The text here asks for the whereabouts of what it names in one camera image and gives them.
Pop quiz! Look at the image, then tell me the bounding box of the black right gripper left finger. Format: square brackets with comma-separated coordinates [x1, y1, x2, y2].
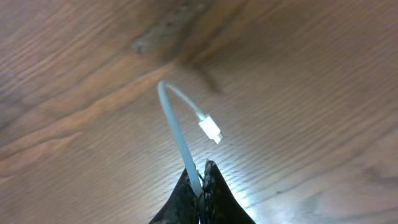
[149, 169, 199, 224]

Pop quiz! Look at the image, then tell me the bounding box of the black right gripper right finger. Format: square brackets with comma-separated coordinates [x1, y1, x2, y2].
[200, 160, 255, 224]

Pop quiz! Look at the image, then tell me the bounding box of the white USB cable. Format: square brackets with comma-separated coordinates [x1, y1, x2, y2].
[157, 80, 224, 197]

